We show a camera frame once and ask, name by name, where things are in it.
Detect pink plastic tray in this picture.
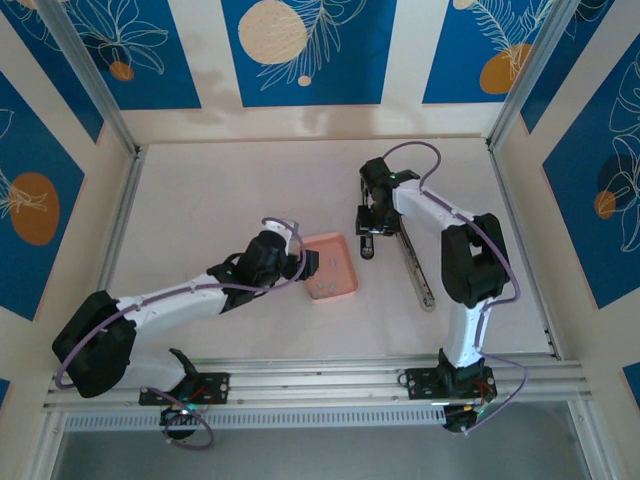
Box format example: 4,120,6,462
299,230,360,306

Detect aluminium frame post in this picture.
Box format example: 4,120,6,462
485,0,581,151
37,0,144,157

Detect grey slotted cable duct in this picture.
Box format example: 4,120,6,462
62,405,447,432

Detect purple cable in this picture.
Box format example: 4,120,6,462
382,140,531,437
53,216,307,452

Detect silver metal stapler magazine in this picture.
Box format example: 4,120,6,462
394,222,435,312

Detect aluminium side rail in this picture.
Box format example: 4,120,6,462
487,142,564,360
94,144,147,301

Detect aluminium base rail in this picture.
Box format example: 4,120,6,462
42,352,587,414

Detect black controller board with LED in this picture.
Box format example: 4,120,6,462
442,403,484,436
159,402,201,444

